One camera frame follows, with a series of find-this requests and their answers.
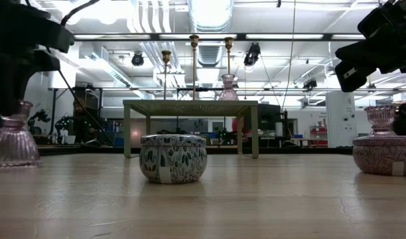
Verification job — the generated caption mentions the pink paisley candle tin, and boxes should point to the pink paisley candle tin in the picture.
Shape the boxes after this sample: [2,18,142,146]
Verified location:
[352,135,406,177]

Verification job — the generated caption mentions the silver ventilation duct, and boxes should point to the silver ventilation duct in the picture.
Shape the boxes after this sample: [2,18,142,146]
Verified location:
[188,0,235,33]

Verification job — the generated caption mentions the seated person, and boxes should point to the seated person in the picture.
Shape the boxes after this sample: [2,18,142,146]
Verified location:
[72,98,106,144]

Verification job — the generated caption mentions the white square column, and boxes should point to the white square column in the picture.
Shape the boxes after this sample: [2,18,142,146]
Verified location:
[325,90,359,149]

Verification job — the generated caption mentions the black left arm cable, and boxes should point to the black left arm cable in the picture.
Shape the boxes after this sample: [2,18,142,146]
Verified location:
[58,0,115,146]

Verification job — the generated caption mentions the black cabinet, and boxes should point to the black cabinet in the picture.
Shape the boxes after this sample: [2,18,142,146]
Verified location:
[258,103,282,140]

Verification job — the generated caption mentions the leaf-patterned white candle tin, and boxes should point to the leaf-patterned white candle tin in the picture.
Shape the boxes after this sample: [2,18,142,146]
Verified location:
[139,133,208,185]

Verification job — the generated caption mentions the person in red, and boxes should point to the person in red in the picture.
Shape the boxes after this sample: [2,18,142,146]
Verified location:
[232,116,253,137]

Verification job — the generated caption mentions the black table frame rail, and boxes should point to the black table frame rail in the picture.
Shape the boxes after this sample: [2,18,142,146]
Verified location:
[36,145,354,157]

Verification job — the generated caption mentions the pale green metal shelf riser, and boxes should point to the pale green metal shelf riser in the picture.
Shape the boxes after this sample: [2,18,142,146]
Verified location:
[122,100,259,159]

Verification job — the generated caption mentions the thin hanging cable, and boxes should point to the thin hanging cable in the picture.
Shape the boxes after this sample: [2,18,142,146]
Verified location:
[281,0,297,112]

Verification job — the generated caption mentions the short gold candlestick holder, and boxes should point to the short gold candlestick holder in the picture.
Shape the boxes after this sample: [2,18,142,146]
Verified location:
[161,50,172,101]

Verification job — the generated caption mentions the red shelving unit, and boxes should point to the red shelving unit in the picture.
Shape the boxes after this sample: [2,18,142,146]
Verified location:
[309,125,329,147]

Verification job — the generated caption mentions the black ceiling spotlight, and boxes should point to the black ceiling spotlight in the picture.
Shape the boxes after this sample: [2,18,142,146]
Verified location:
[243,42,261,67]
[131,51,145,67]
[302,78,318,91]

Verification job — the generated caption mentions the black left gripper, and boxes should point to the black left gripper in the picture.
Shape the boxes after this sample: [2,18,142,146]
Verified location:
[0,0,75,129]

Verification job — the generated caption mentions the pink ribbed glass candle holder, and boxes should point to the pink ribbed glass candle holder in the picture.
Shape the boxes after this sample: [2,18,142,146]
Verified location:
[218,73,239,102]
[0,100,41,169]
[364,105,398,137]

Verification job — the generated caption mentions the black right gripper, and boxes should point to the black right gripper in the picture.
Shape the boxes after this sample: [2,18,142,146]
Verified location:
[334,0,406,93]

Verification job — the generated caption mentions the black overhead frame bar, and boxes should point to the black overhead frame bar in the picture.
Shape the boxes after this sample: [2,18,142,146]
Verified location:
[72,32,360,42]

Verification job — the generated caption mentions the tall gold candlestick holder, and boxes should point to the tall gold candlestick holder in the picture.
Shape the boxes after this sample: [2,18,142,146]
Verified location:
[188,34,200,101]
[224,37,234,76]

